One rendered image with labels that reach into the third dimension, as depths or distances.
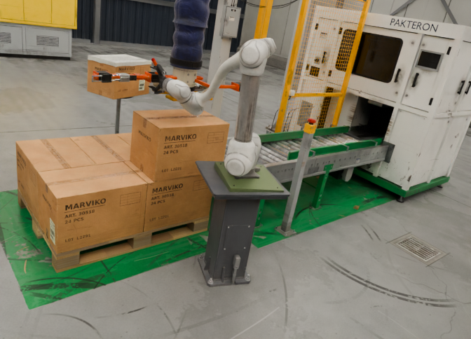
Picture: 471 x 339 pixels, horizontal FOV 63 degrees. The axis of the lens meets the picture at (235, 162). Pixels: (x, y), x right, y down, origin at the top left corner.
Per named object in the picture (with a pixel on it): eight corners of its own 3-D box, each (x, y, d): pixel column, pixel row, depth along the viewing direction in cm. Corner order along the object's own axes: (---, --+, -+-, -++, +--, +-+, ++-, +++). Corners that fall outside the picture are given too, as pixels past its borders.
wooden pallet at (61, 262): (150, 181, 394) (151, 168, 389) (207, 230, 326) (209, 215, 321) (17, 203, 317) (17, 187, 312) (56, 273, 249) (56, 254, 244)
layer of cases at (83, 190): (151, 168, 388) (155, 130, 374) (209, 215, 321) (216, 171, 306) (17, 187, 312) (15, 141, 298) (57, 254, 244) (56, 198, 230)
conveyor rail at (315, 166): (380, 158, 457) (385, 143, 451) (384, 160, 454) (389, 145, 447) (230, 190, 310) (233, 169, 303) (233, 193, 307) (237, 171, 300)
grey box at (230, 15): (233, 37, 408) (238, 7, 398) (237, 38, 405) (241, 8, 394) (219, 36, 396) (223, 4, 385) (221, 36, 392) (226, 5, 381)
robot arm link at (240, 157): (254, 170, 238) (247, 184, 218) (229, 165, 241) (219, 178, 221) (273, 40, 209) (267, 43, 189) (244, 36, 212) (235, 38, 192)
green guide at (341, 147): (378, 144, 458) (380, 137, 455) (385, 147, 451) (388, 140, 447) (286, 160, 356) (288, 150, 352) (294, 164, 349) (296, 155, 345)
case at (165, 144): (194, 153, 336) (200, 108, 321) (222, 171, 308) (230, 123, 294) (129, 160, 298) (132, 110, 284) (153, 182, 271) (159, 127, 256)
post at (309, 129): (284, 227, 351) (310, 122, 315) (290, 231, 347) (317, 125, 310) (280, 229, 347) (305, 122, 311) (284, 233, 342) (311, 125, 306)
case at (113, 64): (113, 99, 425) (115, 62, 411) (86, 91, 440) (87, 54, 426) (148, 94, 477) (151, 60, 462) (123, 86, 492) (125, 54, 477)
